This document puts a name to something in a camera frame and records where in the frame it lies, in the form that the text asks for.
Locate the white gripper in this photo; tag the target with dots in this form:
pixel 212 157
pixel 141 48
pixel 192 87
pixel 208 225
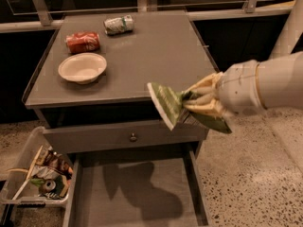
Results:
pixel 239 86

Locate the green jalapeno chip bag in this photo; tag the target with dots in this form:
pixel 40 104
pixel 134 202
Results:
pixel 169 104

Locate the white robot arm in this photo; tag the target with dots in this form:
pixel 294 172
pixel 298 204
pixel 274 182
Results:
pixel 280 83

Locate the grey top drawer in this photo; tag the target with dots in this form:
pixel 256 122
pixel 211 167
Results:
pixel 117 136

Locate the round metal drawer knob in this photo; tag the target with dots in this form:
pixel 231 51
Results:
pixel 133 137

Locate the grey drawer cabinet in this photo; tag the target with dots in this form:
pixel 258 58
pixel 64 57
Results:
pixel 164 47

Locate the open grey middle drawer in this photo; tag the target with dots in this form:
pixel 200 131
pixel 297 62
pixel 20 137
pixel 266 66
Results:
pixel 156 186

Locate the brown snack bag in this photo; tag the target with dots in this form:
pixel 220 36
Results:
pixel 48 165

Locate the white diagonal pole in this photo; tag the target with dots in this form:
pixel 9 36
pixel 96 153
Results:
pixel 290 33

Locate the white green soda can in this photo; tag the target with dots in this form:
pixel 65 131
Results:
pixel 119 25

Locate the white paper bowl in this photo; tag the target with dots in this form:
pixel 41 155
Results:
pixel 82 68

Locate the red cola can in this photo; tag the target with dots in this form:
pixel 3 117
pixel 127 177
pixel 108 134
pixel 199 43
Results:
pixel 80 42

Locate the clear plastic bin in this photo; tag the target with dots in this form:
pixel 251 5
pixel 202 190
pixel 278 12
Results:
pixel 20 190

